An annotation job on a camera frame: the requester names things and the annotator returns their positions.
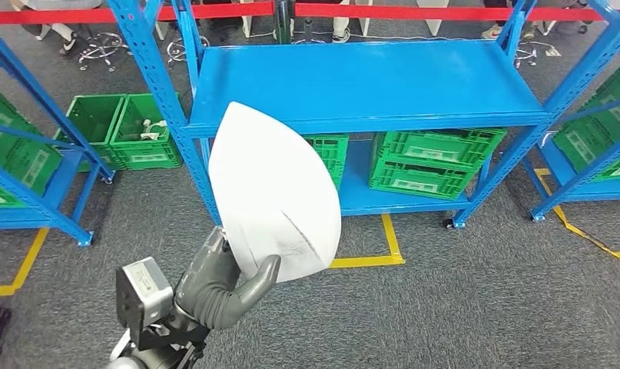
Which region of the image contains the green open plastic crate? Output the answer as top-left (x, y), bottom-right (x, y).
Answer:
top-left (55, 94), bottom-right (128, 171)
top-left (108, 92), bottom-right (184, 171)

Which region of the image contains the white curved plastic part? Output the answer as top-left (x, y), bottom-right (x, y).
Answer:
top-left (208, 101), bottom-right (342, 284)

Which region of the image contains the black round stool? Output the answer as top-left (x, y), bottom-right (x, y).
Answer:
top-left (166, 35), bottom-right (210, 67)

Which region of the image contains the black barrier post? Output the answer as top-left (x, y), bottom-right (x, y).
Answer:
top-left (274, 0), bottom-right (295, 45)

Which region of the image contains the yellow floor tape square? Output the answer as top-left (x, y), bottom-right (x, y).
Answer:
top-left (534, 168), bottom-right (620, 262)
top-left (330, 214), bottom-right (406, 270)
top-left (0, 228), bottom-right (51, 298)

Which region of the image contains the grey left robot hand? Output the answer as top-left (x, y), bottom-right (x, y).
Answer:
top-left (174, 226), bottom-right (283, 328)

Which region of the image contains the chrome base stool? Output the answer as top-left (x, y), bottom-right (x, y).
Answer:
top-left (78, 32), bottom-right (130, 72)
top-left (512, 40), bottom-right (555, 70)

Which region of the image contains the white charger with cable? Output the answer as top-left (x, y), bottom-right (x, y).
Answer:
top-left (138, 118), bottom-right (168, 142)

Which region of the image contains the red barrier belt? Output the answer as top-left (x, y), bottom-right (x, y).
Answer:
top-left (294, 2), bottom-right (605, 22)
top-left (0, 1), bottom-right (275, 25)

